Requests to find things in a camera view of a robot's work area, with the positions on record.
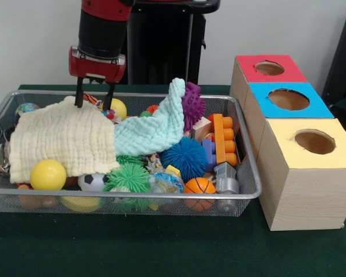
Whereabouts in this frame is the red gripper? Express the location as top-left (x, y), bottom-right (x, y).
top-left (68, 45), bottom-right (127, 112)

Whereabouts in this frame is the tiger plush toy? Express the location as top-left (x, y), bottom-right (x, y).
top-left (82, 93), bottom-right (99, 106)

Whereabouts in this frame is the cream waffle cloth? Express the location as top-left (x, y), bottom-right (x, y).
top-left (9, 95), bottom-right (121, 184)

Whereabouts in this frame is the clear mesh bin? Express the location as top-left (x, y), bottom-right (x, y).
top-left (0, 89), bottom-right (262, 218)

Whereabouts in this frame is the wooden box with three holes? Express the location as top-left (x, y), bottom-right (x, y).
top-left (230, 54), bottom-right (346, 231)

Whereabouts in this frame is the light teal waffle cloth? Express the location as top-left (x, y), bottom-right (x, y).
top-left (114, 77), bottom-right (187, 156)

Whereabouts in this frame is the small soccer ball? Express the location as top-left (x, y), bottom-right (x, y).
top-left (77, 172), bottom-right (109, 192)

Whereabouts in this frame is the green spiky ball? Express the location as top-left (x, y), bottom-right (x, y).
top-left (103, 166), bottom-right (151, 193)

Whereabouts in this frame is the large yellow ball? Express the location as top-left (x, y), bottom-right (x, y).
top-left (29, 159), bottom-right (67, 190)

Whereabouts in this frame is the purple spiky toy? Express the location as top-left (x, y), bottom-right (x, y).
top-left (182, 81), bottom-right (208, 135)

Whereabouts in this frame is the blue spiky ball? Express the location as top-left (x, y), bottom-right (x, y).
top-left (160, 137), bottom-right (209, 182)

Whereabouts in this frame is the orange building block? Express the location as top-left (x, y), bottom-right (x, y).
top-left (213, 113), bottom-right (238, 167)

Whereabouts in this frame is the orange toy basketball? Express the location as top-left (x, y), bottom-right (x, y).
top-left (183, 177), bottom-right (217, 194)

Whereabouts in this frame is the black chair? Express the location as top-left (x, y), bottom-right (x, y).
top-left (321, 4), bottom-right (346, 102)

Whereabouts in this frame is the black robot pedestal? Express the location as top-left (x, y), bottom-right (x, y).
top-left (123, 0), bottom-right (221, 86)

